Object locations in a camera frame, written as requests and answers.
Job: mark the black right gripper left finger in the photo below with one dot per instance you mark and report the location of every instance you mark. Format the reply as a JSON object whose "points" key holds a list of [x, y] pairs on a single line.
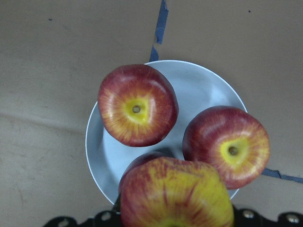
{"points": [[106, 218]]}

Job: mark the yellow-red apple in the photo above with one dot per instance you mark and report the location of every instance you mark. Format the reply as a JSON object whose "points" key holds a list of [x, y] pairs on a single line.
{"points": [[167, 192]]}

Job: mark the red apple plate near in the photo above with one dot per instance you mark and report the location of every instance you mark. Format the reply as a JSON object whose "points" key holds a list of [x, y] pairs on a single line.
{"points": [[142, 159]]}

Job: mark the red apple plate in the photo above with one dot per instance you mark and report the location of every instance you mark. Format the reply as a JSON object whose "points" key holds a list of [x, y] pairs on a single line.
{"points": [[138, 105], [142, 159], [235, 143]]}

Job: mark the red apple plate outer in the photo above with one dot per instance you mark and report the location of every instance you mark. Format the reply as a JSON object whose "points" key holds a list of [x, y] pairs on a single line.
{"points": [[235, 143]]}

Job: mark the red apple plate far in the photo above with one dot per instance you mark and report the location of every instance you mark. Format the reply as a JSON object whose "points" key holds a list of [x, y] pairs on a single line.
{"points": [[138, 105]]}

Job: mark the light blue plate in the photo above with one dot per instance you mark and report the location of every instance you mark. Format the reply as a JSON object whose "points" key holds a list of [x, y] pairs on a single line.
{"points": [[196, 89]]}

